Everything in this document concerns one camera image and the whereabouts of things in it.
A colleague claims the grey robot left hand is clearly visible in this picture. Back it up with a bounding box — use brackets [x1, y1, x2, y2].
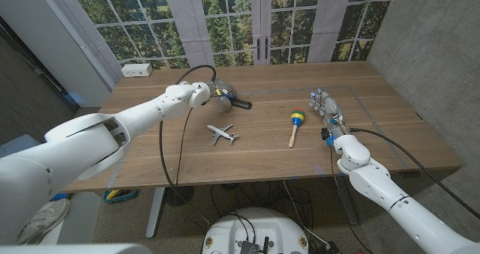
[207, 79, 241, 108]

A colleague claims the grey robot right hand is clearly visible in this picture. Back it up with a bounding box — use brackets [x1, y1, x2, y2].
[308, 88, 348, 137]

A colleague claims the black TV remote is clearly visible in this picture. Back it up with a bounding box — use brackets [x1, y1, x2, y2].
[230, 98, 253, 110]

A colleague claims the striped wooden maraca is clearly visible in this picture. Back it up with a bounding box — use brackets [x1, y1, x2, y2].
[288, 108, 306, 149]

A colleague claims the white toy airplane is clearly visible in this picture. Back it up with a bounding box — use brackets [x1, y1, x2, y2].
[206, 124, 240, 146]

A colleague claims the grey tape strip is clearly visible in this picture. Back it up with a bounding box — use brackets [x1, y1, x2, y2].
[106, 160, 125, 190]
[348, 85, 410, 171]

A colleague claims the printed window backdrop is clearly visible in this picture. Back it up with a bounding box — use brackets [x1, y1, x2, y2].
[66, 0, 398, 70]

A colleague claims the white power strip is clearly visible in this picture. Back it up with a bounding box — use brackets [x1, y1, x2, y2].
[121, 62, 154, 78]

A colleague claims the grey table leg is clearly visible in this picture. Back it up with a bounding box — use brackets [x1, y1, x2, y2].
[334, 175, 359, 226]

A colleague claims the black round fan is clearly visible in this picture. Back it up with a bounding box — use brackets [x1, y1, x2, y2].
[164, 186, 195, 208]

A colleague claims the white robot torso base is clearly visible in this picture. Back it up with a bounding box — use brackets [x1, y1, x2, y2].
[201, 207, 309, 254]

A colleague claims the white table leg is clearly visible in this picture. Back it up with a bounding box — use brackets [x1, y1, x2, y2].
[145, 187, 166, 240]

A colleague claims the blue basket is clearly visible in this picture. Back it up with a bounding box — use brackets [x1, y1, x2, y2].
[102, 188, 138, 205]

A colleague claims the blue grey seat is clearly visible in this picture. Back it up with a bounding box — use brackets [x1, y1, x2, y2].
[0, 133, 42, 157]

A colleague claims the white robot body panel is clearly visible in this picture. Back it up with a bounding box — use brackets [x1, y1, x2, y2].
[0, 244, 153, 254]

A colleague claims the white sneaker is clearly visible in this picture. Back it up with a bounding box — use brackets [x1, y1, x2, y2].
[14, 198, 71, 246]

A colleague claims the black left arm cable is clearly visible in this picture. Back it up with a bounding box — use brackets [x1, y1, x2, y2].
[158, 64, 218, 225]

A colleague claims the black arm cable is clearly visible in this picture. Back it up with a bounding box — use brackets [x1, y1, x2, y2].
[158, 64, 218, 225]
[349, 127, 480, 220]

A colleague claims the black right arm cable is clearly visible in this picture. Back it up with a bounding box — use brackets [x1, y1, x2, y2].
[349, 127, 480, 220]

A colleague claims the white floor cable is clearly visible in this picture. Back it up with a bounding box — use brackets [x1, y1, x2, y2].
[281, 179, 331, 247]

